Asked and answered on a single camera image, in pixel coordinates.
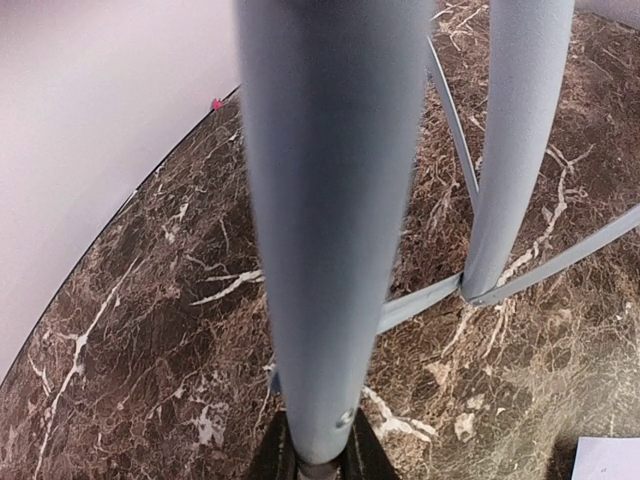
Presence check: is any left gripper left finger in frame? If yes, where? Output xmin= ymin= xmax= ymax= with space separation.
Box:
xmin=249 ymin=411 xmax=298 ymax=480

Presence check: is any light blue music stand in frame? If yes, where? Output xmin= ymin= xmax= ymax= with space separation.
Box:
xmin=237 ymin=1 xmax=639 ymax=470

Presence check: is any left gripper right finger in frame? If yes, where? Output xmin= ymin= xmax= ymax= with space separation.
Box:
xmin=342 ymin=412 xmax=393 ymax=480

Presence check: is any purple sheet music page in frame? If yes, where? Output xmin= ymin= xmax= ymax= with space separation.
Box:
xmin=571 ymin=437 xmax=640 ymax=480

